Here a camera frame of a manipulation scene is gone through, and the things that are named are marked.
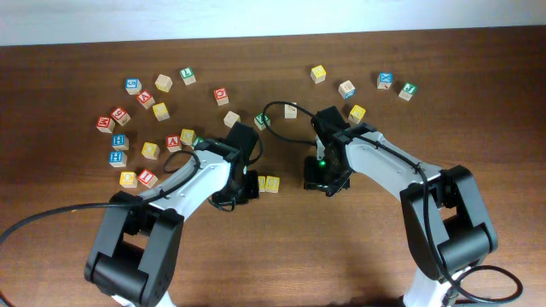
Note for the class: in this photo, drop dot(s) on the blue 5 block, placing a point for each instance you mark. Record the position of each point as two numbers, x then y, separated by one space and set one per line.
133 86

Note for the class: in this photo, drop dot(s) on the plain top block red-side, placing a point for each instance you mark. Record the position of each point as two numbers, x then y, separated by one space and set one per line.
290 111

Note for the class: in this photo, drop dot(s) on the green L block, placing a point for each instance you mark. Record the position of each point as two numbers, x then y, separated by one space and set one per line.
188 76

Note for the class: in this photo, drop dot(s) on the yellow block back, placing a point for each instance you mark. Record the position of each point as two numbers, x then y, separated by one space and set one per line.
318 74

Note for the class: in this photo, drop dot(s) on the green Z block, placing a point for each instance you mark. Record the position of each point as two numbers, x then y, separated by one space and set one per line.
262 121

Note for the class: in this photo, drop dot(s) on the plain top wooden block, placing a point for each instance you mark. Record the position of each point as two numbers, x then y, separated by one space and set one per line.
231 118

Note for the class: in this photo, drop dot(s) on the blue D side block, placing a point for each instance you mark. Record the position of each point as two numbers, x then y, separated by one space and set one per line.
346 89

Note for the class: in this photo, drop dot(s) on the blue H block upper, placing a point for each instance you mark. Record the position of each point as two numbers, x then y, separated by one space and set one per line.
120 142

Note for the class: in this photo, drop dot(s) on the red A block front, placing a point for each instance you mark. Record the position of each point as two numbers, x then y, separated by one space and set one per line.
173 143

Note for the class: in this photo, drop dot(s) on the blue H block lower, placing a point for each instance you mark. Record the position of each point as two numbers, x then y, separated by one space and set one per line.
117 159

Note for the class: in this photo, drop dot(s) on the blue X block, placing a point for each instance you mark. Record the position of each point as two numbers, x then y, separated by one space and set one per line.
384 80

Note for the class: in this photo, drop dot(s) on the red I block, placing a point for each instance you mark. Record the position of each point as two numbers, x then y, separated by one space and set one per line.
147 178

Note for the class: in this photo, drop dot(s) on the yellow o block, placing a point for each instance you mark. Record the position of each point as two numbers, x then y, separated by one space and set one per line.
128 179
150 150

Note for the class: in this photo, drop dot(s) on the plain top yellow-side block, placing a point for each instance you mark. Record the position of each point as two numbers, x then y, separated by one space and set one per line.
163 83

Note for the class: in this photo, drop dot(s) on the red 9 block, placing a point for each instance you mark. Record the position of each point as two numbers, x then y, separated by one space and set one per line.
120 116

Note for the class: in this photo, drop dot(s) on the red A block back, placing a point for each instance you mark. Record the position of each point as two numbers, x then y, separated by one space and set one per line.
145 99

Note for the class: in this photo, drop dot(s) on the yellow O block front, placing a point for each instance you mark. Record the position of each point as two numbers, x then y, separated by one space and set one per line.
128 179

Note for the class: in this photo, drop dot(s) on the yellow O block middle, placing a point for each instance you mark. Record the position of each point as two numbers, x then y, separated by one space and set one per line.
150 150

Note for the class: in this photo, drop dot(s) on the green J block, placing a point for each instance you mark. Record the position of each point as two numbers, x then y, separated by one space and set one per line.
407 91

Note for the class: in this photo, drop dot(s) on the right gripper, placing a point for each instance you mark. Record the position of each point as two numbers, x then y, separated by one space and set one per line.
313 179

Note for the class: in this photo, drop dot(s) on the red a block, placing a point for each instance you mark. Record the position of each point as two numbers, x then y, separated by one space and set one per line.
173 143
145 99

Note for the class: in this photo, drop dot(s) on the blue h block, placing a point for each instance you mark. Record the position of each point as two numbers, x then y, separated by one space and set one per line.
117 159
120 142

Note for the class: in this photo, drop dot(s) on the red M block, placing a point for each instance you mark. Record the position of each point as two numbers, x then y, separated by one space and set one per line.
105 124

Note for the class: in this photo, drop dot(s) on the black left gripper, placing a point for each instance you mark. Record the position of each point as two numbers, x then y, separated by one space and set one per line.
252 193

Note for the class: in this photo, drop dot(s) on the yellow C block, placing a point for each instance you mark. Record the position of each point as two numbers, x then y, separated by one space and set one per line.
187 137

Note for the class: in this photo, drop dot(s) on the yellow S block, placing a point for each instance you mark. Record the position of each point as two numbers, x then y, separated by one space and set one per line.
261 183

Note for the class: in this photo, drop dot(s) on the green V block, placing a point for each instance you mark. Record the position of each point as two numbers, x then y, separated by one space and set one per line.
196 142

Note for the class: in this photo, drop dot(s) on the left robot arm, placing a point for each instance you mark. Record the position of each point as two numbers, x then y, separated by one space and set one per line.
134 255

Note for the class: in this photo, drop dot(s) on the red Q block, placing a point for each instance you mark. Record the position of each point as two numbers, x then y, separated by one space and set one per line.
221 96

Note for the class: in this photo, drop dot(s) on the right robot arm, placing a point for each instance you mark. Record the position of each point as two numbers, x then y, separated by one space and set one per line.
448 227

